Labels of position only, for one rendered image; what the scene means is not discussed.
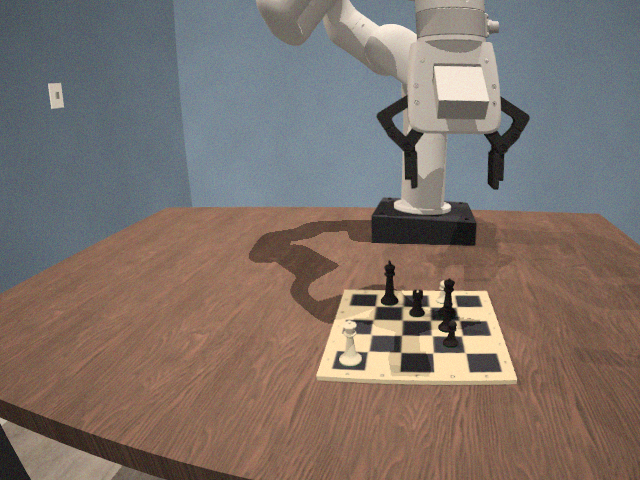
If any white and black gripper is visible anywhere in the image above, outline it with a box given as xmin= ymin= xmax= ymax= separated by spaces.
xmin=377 ymin=34 xmax=530 ymax=190

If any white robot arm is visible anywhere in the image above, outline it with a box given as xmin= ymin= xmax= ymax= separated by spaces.
xmin=256 ymin=0 xmax=499 ymax=215

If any white queen chess piece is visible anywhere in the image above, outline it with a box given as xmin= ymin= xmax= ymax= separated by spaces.
xmin=339 ymin=321 xmax=362 ymax=367

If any cream chessboard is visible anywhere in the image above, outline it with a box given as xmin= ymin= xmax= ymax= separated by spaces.
xmin=316 ymin=290 xmax=517 ymax=385

